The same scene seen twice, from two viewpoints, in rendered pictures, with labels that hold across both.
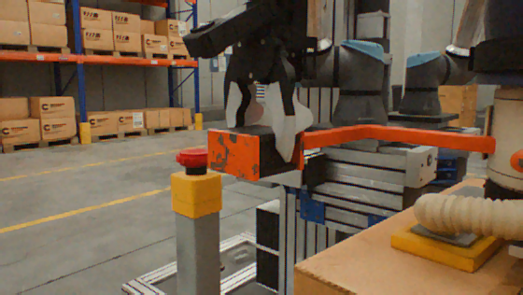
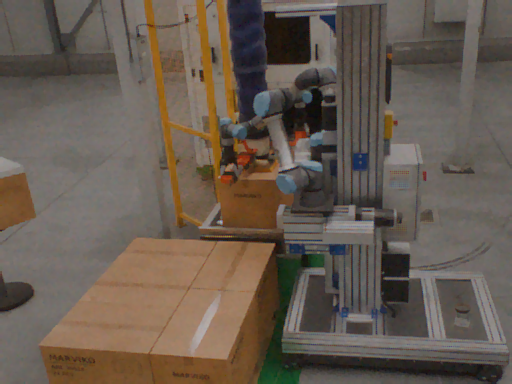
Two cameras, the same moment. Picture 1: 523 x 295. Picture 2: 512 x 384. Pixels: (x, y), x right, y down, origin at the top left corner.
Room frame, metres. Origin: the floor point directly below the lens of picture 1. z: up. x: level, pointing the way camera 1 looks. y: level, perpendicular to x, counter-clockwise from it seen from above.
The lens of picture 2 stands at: (3.84, -2.29, 2.32)
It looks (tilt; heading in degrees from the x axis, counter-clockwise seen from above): 25 degrees down; 149
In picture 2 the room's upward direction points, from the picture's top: 4 degrees counter-clockwise
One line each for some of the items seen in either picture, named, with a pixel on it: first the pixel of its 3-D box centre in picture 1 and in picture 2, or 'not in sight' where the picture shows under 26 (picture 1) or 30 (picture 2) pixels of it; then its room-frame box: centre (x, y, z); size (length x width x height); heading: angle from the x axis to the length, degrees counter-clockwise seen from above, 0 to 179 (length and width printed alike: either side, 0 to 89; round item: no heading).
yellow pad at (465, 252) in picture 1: (476, 209); (270, 160); (0.55, -0.33, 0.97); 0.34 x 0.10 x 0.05; 134
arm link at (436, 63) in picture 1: (424, 69); (310, 174); (1.46, -0.62, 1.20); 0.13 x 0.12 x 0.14; 96
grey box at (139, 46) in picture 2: not in sight; (142, 58); (-0.43, -0.79, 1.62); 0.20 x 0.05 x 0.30; 136
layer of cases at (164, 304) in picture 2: not in sight; (177, 315); (1.01, -1.33, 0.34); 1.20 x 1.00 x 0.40; 136
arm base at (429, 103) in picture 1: (419, 100); (312, 193); (1.46, -0.61, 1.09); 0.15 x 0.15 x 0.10
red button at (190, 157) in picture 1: (195, 161); not in sight; (0.67, 0.11, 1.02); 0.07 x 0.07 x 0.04
